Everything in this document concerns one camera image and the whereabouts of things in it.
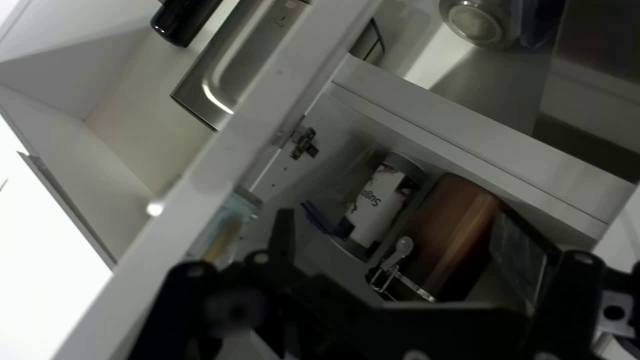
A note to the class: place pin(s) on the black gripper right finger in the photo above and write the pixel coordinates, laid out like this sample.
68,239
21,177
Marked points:
585,299

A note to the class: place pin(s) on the steel coffee carafe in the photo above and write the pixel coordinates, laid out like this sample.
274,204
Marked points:
486,22

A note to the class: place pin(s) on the metal cabinet hinge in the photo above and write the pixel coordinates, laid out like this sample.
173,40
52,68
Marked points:
300,136

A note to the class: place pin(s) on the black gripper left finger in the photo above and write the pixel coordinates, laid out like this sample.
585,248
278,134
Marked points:
198,304

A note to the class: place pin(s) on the white labelled box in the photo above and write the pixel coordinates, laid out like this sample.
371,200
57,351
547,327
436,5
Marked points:
378,200

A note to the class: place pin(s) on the white cabinet door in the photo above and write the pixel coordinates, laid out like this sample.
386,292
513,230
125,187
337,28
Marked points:
283,90

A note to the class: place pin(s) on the steel tray in cabinet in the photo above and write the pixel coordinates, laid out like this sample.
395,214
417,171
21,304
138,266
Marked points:
233,59

